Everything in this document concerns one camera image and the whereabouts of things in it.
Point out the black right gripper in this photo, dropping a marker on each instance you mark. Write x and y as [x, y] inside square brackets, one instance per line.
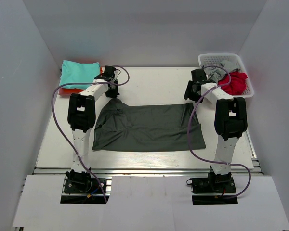
[189, 94]

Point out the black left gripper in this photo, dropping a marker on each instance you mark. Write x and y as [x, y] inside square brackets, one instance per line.
[112, 95]

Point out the dark grey t-shirt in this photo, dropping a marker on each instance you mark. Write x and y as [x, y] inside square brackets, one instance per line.
[147, 128]

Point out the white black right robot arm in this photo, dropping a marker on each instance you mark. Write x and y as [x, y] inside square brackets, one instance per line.
[230, 118]

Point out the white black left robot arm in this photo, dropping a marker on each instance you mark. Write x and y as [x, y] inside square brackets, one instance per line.
[82, 115]

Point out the light grey t-shirt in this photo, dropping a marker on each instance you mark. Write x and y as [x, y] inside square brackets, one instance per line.
[217, 72]

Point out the white plastic laundry basket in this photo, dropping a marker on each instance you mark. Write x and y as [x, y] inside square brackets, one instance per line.
[216, 58]

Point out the teal folded t-shirt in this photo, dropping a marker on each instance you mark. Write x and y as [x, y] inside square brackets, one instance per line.
[73, 65]

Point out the red t-shirt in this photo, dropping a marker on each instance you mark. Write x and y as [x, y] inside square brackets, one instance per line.
[237, 85]

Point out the orange folded t-shirt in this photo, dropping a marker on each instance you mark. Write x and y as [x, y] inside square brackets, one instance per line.
[78, 75]

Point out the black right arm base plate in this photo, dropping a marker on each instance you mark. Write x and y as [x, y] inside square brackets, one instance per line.
[214, 189]

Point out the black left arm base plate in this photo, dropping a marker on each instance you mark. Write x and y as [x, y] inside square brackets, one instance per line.
[89, 193]

